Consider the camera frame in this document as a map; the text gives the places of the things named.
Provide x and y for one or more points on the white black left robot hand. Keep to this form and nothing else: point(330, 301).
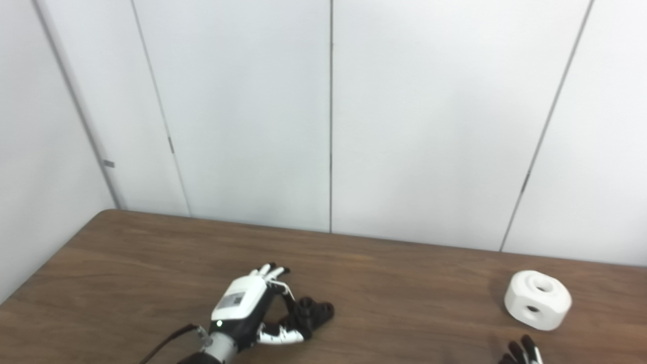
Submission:
point(242, 301)

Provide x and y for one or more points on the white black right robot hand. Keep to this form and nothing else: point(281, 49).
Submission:
point(520, 354)

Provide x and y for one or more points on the round white plastic piece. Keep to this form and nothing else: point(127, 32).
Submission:
point(536, 301)

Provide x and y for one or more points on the black plastic holder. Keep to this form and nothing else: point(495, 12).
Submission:
point(318, 311)

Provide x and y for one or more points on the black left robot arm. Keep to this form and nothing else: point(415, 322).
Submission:
point(220, 349)

